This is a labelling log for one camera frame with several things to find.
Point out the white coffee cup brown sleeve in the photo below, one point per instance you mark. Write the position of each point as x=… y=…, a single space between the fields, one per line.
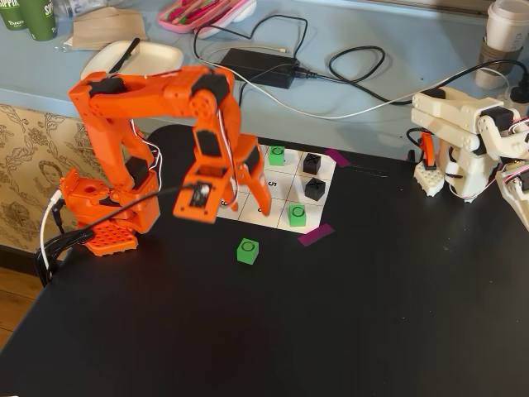
x=502 y=25

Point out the white paper number grid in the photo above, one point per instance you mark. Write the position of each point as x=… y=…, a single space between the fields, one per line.
x=285 y=188

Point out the brown paper napkins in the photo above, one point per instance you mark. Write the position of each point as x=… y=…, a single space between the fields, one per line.
x=111 y=27

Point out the pink and white pencil case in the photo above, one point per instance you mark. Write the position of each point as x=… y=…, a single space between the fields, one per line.
x=194 y=14

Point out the white paper plate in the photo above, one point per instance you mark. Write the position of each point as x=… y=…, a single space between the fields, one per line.
x=153 y=55

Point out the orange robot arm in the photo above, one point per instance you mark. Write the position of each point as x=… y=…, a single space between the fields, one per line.
x=103 y=107

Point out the orange table clamp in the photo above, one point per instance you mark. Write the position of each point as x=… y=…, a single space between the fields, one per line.
x=426 y=151

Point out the purple tape strip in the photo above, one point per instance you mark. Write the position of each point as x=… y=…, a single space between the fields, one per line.
x=338 y=157
x=316 y=234

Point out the black plastic utensil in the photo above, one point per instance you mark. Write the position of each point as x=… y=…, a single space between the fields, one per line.
x=124 y=55

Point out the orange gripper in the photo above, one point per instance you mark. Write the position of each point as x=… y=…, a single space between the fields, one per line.
x=248 y=158

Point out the black power adapter brick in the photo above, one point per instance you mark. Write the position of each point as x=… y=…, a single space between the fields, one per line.
x=258 y=66

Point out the green cube with circle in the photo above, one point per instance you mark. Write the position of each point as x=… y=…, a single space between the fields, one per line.
x=277 y=155
x=248 y=250
x=296 y=215

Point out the black cube with cross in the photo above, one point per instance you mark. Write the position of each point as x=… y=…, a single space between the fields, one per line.
x=316 y=188
x=312 y=162

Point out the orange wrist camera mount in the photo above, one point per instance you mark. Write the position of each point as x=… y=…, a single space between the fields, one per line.
x=186 y=207

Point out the clear plastic bag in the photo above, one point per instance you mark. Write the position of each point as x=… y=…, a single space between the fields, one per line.
x=78 y=6

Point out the green paper cup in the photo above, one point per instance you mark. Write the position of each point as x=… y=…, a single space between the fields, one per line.
x=39 y=18
x=10 y=12

